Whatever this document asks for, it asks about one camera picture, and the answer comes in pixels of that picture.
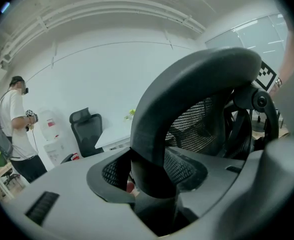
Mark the person's left hand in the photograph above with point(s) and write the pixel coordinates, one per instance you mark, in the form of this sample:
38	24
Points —
129	186

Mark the white ceiling pipe bundle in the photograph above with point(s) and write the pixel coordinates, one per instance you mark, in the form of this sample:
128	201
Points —
99	9

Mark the black stool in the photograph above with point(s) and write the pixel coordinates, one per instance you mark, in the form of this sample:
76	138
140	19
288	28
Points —
11	177

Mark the white desk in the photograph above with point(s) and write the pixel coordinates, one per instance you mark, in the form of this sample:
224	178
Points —
114	137

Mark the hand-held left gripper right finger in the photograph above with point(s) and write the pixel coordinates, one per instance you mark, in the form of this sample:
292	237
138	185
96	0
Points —
184	170

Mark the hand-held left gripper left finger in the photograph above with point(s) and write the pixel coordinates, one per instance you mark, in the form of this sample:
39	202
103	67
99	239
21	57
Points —
111	170

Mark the black highback office chair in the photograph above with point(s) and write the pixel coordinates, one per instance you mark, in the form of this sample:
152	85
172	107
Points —
86	131

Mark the long ceiling light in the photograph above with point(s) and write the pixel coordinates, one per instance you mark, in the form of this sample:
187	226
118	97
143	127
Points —
5	7

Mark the green artificial plant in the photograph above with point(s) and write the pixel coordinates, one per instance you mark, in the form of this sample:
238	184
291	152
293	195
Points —
130	114

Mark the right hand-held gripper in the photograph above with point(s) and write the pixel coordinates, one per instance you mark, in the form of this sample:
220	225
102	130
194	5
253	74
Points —
266	75

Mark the black mesh office chair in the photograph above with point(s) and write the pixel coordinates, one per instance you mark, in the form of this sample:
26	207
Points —
186	89

